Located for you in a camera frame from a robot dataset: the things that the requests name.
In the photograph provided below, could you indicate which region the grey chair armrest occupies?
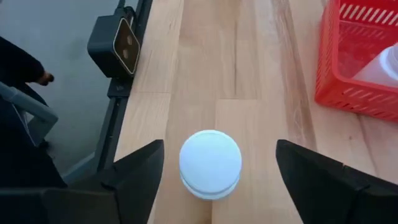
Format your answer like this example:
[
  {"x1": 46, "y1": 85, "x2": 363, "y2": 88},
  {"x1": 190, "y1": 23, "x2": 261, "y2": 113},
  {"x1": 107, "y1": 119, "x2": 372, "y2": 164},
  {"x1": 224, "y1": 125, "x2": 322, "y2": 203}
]
[{"x1": 0, "y1": 81, "x2": 59, "y2": 147}]

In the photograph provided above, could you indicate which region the black aluminium table frame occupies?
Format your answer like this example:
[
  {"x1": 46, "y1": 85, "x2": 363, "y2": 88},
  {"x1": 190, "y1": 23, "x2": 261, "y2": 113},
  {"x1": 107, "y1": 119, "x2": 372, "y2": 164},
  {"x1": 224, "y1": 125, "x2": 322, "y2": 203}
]
[{"x1": 93, "y1": 0, "x2": 154, "y2": 175}]

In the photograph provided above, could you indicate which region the black table-level camera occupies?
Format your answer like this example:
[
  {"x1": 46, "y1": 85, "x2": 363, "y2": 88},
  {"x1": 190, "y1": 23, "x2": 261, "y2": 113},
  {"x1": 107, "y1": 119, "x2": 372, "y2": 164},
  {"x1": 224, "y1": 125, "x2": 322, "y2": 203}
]
[{"x1": 86, "y1": 14, "x2": 142, "y2": 79}]

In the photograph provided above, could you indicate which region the red plastic basket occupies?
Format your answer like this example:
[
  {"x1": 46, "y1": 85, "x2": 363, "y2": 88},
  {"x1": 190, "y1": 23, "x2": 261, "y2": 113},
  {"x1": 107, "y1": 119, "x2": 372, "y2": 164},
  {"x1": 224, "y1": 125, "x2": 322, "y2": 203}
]
[{"x1": 314, "y1": 0, "x2": 398, "y2": 124}]

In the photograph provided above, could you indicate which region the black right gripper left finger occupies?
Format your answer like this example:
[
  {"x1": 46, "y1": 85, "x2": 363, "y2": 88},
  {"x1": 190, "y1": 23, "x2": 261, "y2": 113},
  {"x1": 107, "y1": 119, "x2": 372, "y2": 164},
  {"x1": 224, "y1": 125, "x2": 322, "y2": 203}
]
[{"x1": 0, "y1": 139, "x2": 165, "y2": 224}]

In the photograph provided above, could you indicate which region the person's hand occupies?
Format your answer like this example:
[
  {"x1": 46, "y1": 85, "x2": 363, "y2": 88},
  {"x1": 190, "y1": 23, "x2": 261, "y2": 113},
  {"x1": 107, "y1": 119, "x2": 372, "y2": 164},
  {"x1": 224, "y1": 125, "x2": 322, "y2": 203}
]
[{"x1": 36, "y1": 70, "x2": 55, "y2": 87}]

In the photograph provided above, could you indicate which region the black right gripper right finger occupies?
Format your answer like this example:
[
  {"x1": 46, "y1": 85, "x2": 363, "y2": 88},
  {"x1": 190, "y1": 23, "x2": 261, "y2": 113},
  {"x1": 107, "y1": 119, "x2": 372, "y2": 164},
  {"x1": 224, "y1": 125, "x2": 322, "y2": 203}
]
[{"x1": 275, "y1": 139, "x2": 398, "y2": 224}]

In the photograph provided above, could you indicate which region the person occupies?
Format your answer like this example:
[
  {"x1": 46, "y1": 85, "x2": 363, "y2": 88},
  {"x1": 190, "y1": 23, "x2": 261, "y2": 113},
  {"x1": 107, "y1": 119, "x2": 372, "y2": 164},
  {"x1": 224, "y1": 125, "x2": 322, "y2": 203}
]
[{"x1": 0, "y1": 35, "x2": 68, "y2": 189}]

